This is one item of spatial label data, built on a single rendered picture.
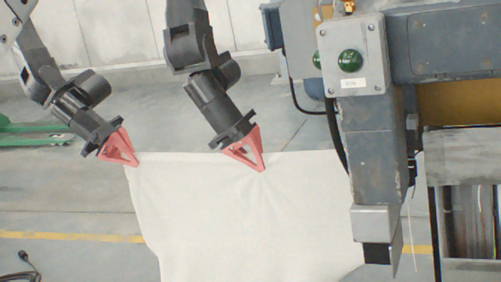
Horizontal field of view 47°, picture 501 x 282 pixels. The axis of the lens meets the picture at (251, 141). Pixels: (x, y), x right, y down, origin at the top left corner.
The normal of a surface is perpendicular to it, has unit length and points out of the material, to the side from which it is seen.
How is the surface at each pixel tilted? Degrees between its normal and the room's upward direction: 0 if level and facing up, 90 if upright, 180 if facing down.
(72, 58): 90
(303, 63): 90
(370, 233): 90
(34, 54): 58
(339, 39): 90
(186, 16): 71
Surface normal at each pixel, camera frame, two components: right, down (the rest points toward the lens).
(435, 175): -0.11, 0.35
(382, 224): -0.36, 0.37
